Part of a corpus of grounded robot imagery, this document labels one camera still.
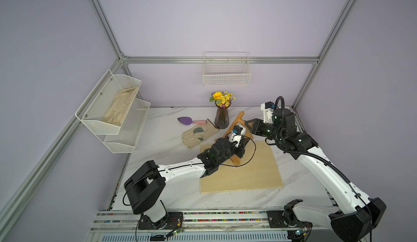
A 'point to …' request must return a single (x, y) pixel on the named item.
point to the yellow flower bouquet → (222, 99)
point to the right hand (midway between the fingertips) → (247, 126)
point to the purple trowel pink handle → (186, 120)
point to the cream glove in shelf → (120, 105)
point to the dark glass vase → (222, 120)
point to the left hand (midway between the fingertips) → (247, 139)
